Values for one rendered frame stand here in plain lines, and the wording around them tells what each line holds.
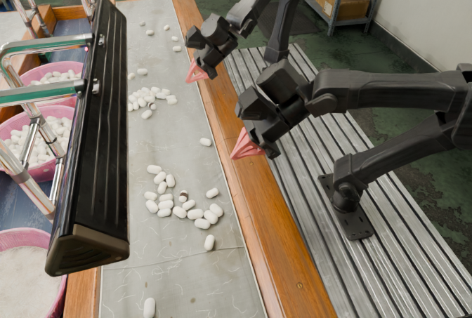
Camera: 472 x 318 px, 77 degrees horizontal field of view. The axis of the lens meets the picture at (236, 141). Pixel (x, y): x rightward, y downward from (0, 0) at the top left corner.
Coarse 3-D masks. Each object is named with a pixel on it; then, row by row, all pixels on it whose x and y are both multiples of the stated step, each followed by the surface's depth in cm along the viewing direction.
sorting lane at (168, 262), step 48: (144, 0) 166; (144, 48) 126; (192, 96) 102; (144, 144) 86; (192, 144) 86; (144, 192) 74; (192, 192) 74; (144, 240) 65; (192, 240) 65; (240, 240) 65; (144, 288) 58; (192, 288) 58; (240, 288) 58
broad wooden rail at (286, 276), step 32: (192, 0) 159; (224, 96) 98; (224, 128) 87; (224, 160) 80; (256, 160) 78; (256, 192) 71; (256, 224) 65; (288, 224) 65; (256, 256) 61; (288, 256) 60; (288, 288) 56; (320, 288) 56
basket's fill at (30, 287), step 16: (0, 256) 64; (16, 256) 63; (32, 256) 63; (0, 272) 60; (16, 272) 60; (32, 272) 61; (0, 288) 59; (16, 288) 59; (32, 288) 59; (48, 288) 59; (0, 304) 57; (16, 304) 57; (32, 304) 56; (48, 304) 57
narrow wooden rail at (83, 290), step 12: (72, 276) 57; (84, 276) 57; (96, 276) 57; (72, 288) 56; (84, 288) 56; (96, 288) 56; (72, 300) 54; (84, 300) 54; (96, 300) 55; (72, 312) 53; (84, 312) 53; (96, 312) 54
